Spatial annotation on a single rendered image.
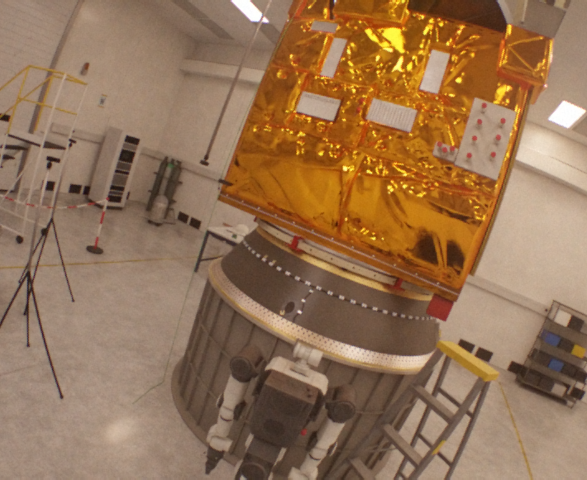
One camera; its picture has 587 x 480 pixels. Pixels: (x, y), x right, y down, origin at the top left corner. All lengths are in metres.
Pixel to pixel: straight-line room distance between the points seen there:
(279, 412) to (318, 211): 1.51
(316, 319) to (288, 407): 1.09
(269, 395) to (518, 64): 2.38
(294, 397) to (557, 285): 7.45
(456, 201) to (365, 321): 0.97
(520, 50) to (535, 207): 5.82
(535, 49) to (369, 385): 2.53
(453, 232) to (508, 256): 5.73
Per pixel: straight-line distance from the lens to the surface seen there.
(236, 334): 2.60
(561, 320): 8.00
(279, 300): 2.44
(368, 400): 2.63
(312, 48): 2.91
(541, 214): 8.23
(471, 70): 2.65
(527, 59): 2.66
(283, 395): 1.37
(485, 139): 2.44
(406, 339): 2.65
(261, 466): 1.57
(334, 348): 2.35
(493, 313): 8.12
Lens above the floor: 2.06
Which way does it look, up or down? 8 degrees down
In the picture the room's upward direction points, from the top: 20 degrees clockwise
